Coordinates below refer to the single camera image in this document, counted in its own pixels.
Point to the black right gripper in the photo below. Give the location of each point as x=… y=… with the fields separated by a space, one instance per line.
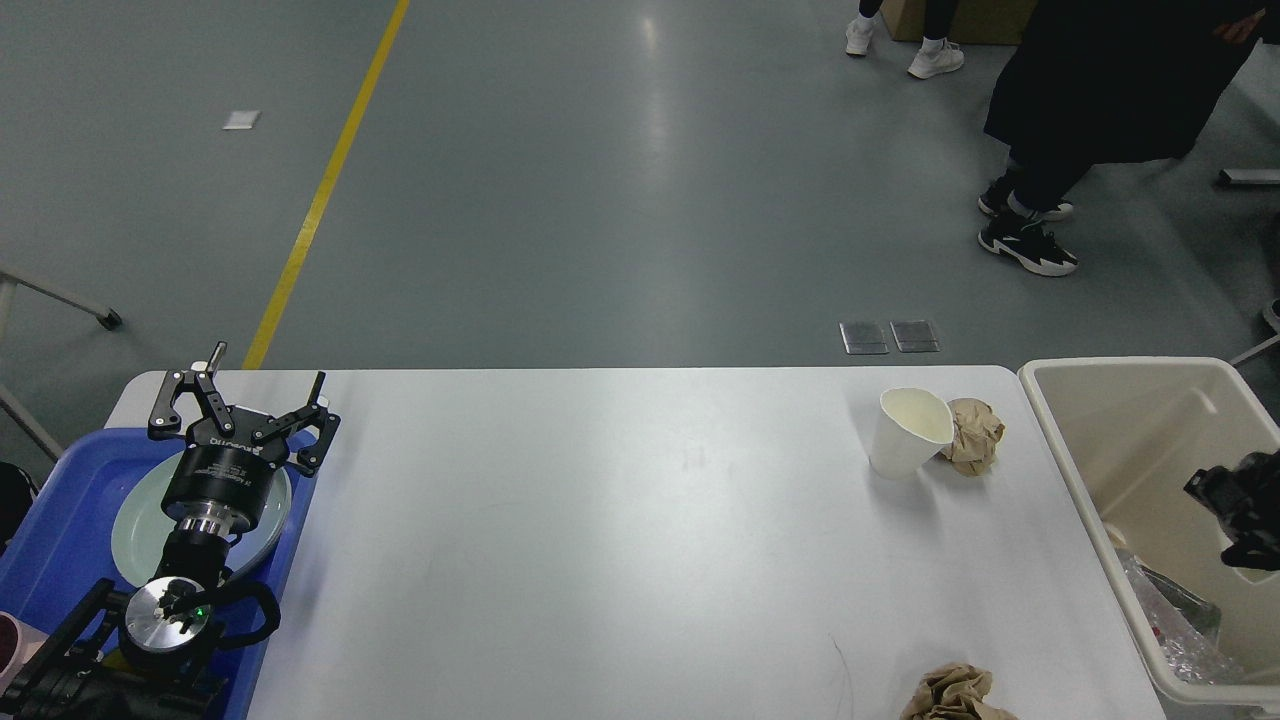
x=1245 y=502

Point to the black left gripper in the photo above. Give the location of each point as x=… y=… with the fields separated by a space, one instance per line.
x=225 y=475

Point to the foil tray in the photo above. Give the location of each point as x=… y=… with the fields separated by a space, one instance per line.
x=1186 y=627

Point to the green plate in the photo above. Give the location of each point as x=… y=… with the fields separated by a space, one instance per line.
x=141 y=527

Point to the pink mug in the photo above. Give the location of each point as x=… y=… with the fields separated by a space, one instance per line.
x=19 y=643

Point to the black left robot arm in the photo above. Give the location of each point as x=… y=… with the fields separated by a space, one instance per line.
x=144 y=652

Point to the beige plastic bin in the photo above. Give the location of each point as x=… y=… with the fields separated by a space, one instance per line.
x=1127 y=434

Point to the chair leg with caster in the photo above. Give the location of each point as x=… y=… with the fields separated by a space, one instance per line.
x=106 y=316

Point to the crumpled brown paper ball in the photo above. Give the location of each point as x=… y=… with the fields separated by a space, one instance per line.
x=954 y=691
x=977 y=432

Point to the white paper cup far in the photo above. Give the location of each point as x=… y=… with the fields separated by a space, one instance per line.
x=912 y=426

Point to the right floor outlet plate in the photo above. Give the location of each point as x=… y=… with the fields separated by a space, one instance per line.
x=915 y=337

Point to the floor outlet plate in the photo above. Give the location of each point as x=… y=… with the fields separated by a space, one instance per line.
x=863 y=338
x=915 y=337

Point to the left floor outlet plate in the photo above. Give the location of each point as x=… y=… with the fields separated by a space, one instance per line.
x=863 y=338

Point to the person in black sneakers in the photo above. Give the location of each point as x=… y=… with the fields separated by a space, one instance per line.
x=1103 y=82

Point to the cardboard box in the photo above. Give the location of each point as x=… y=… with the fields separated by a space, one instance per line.
x=975 y=22

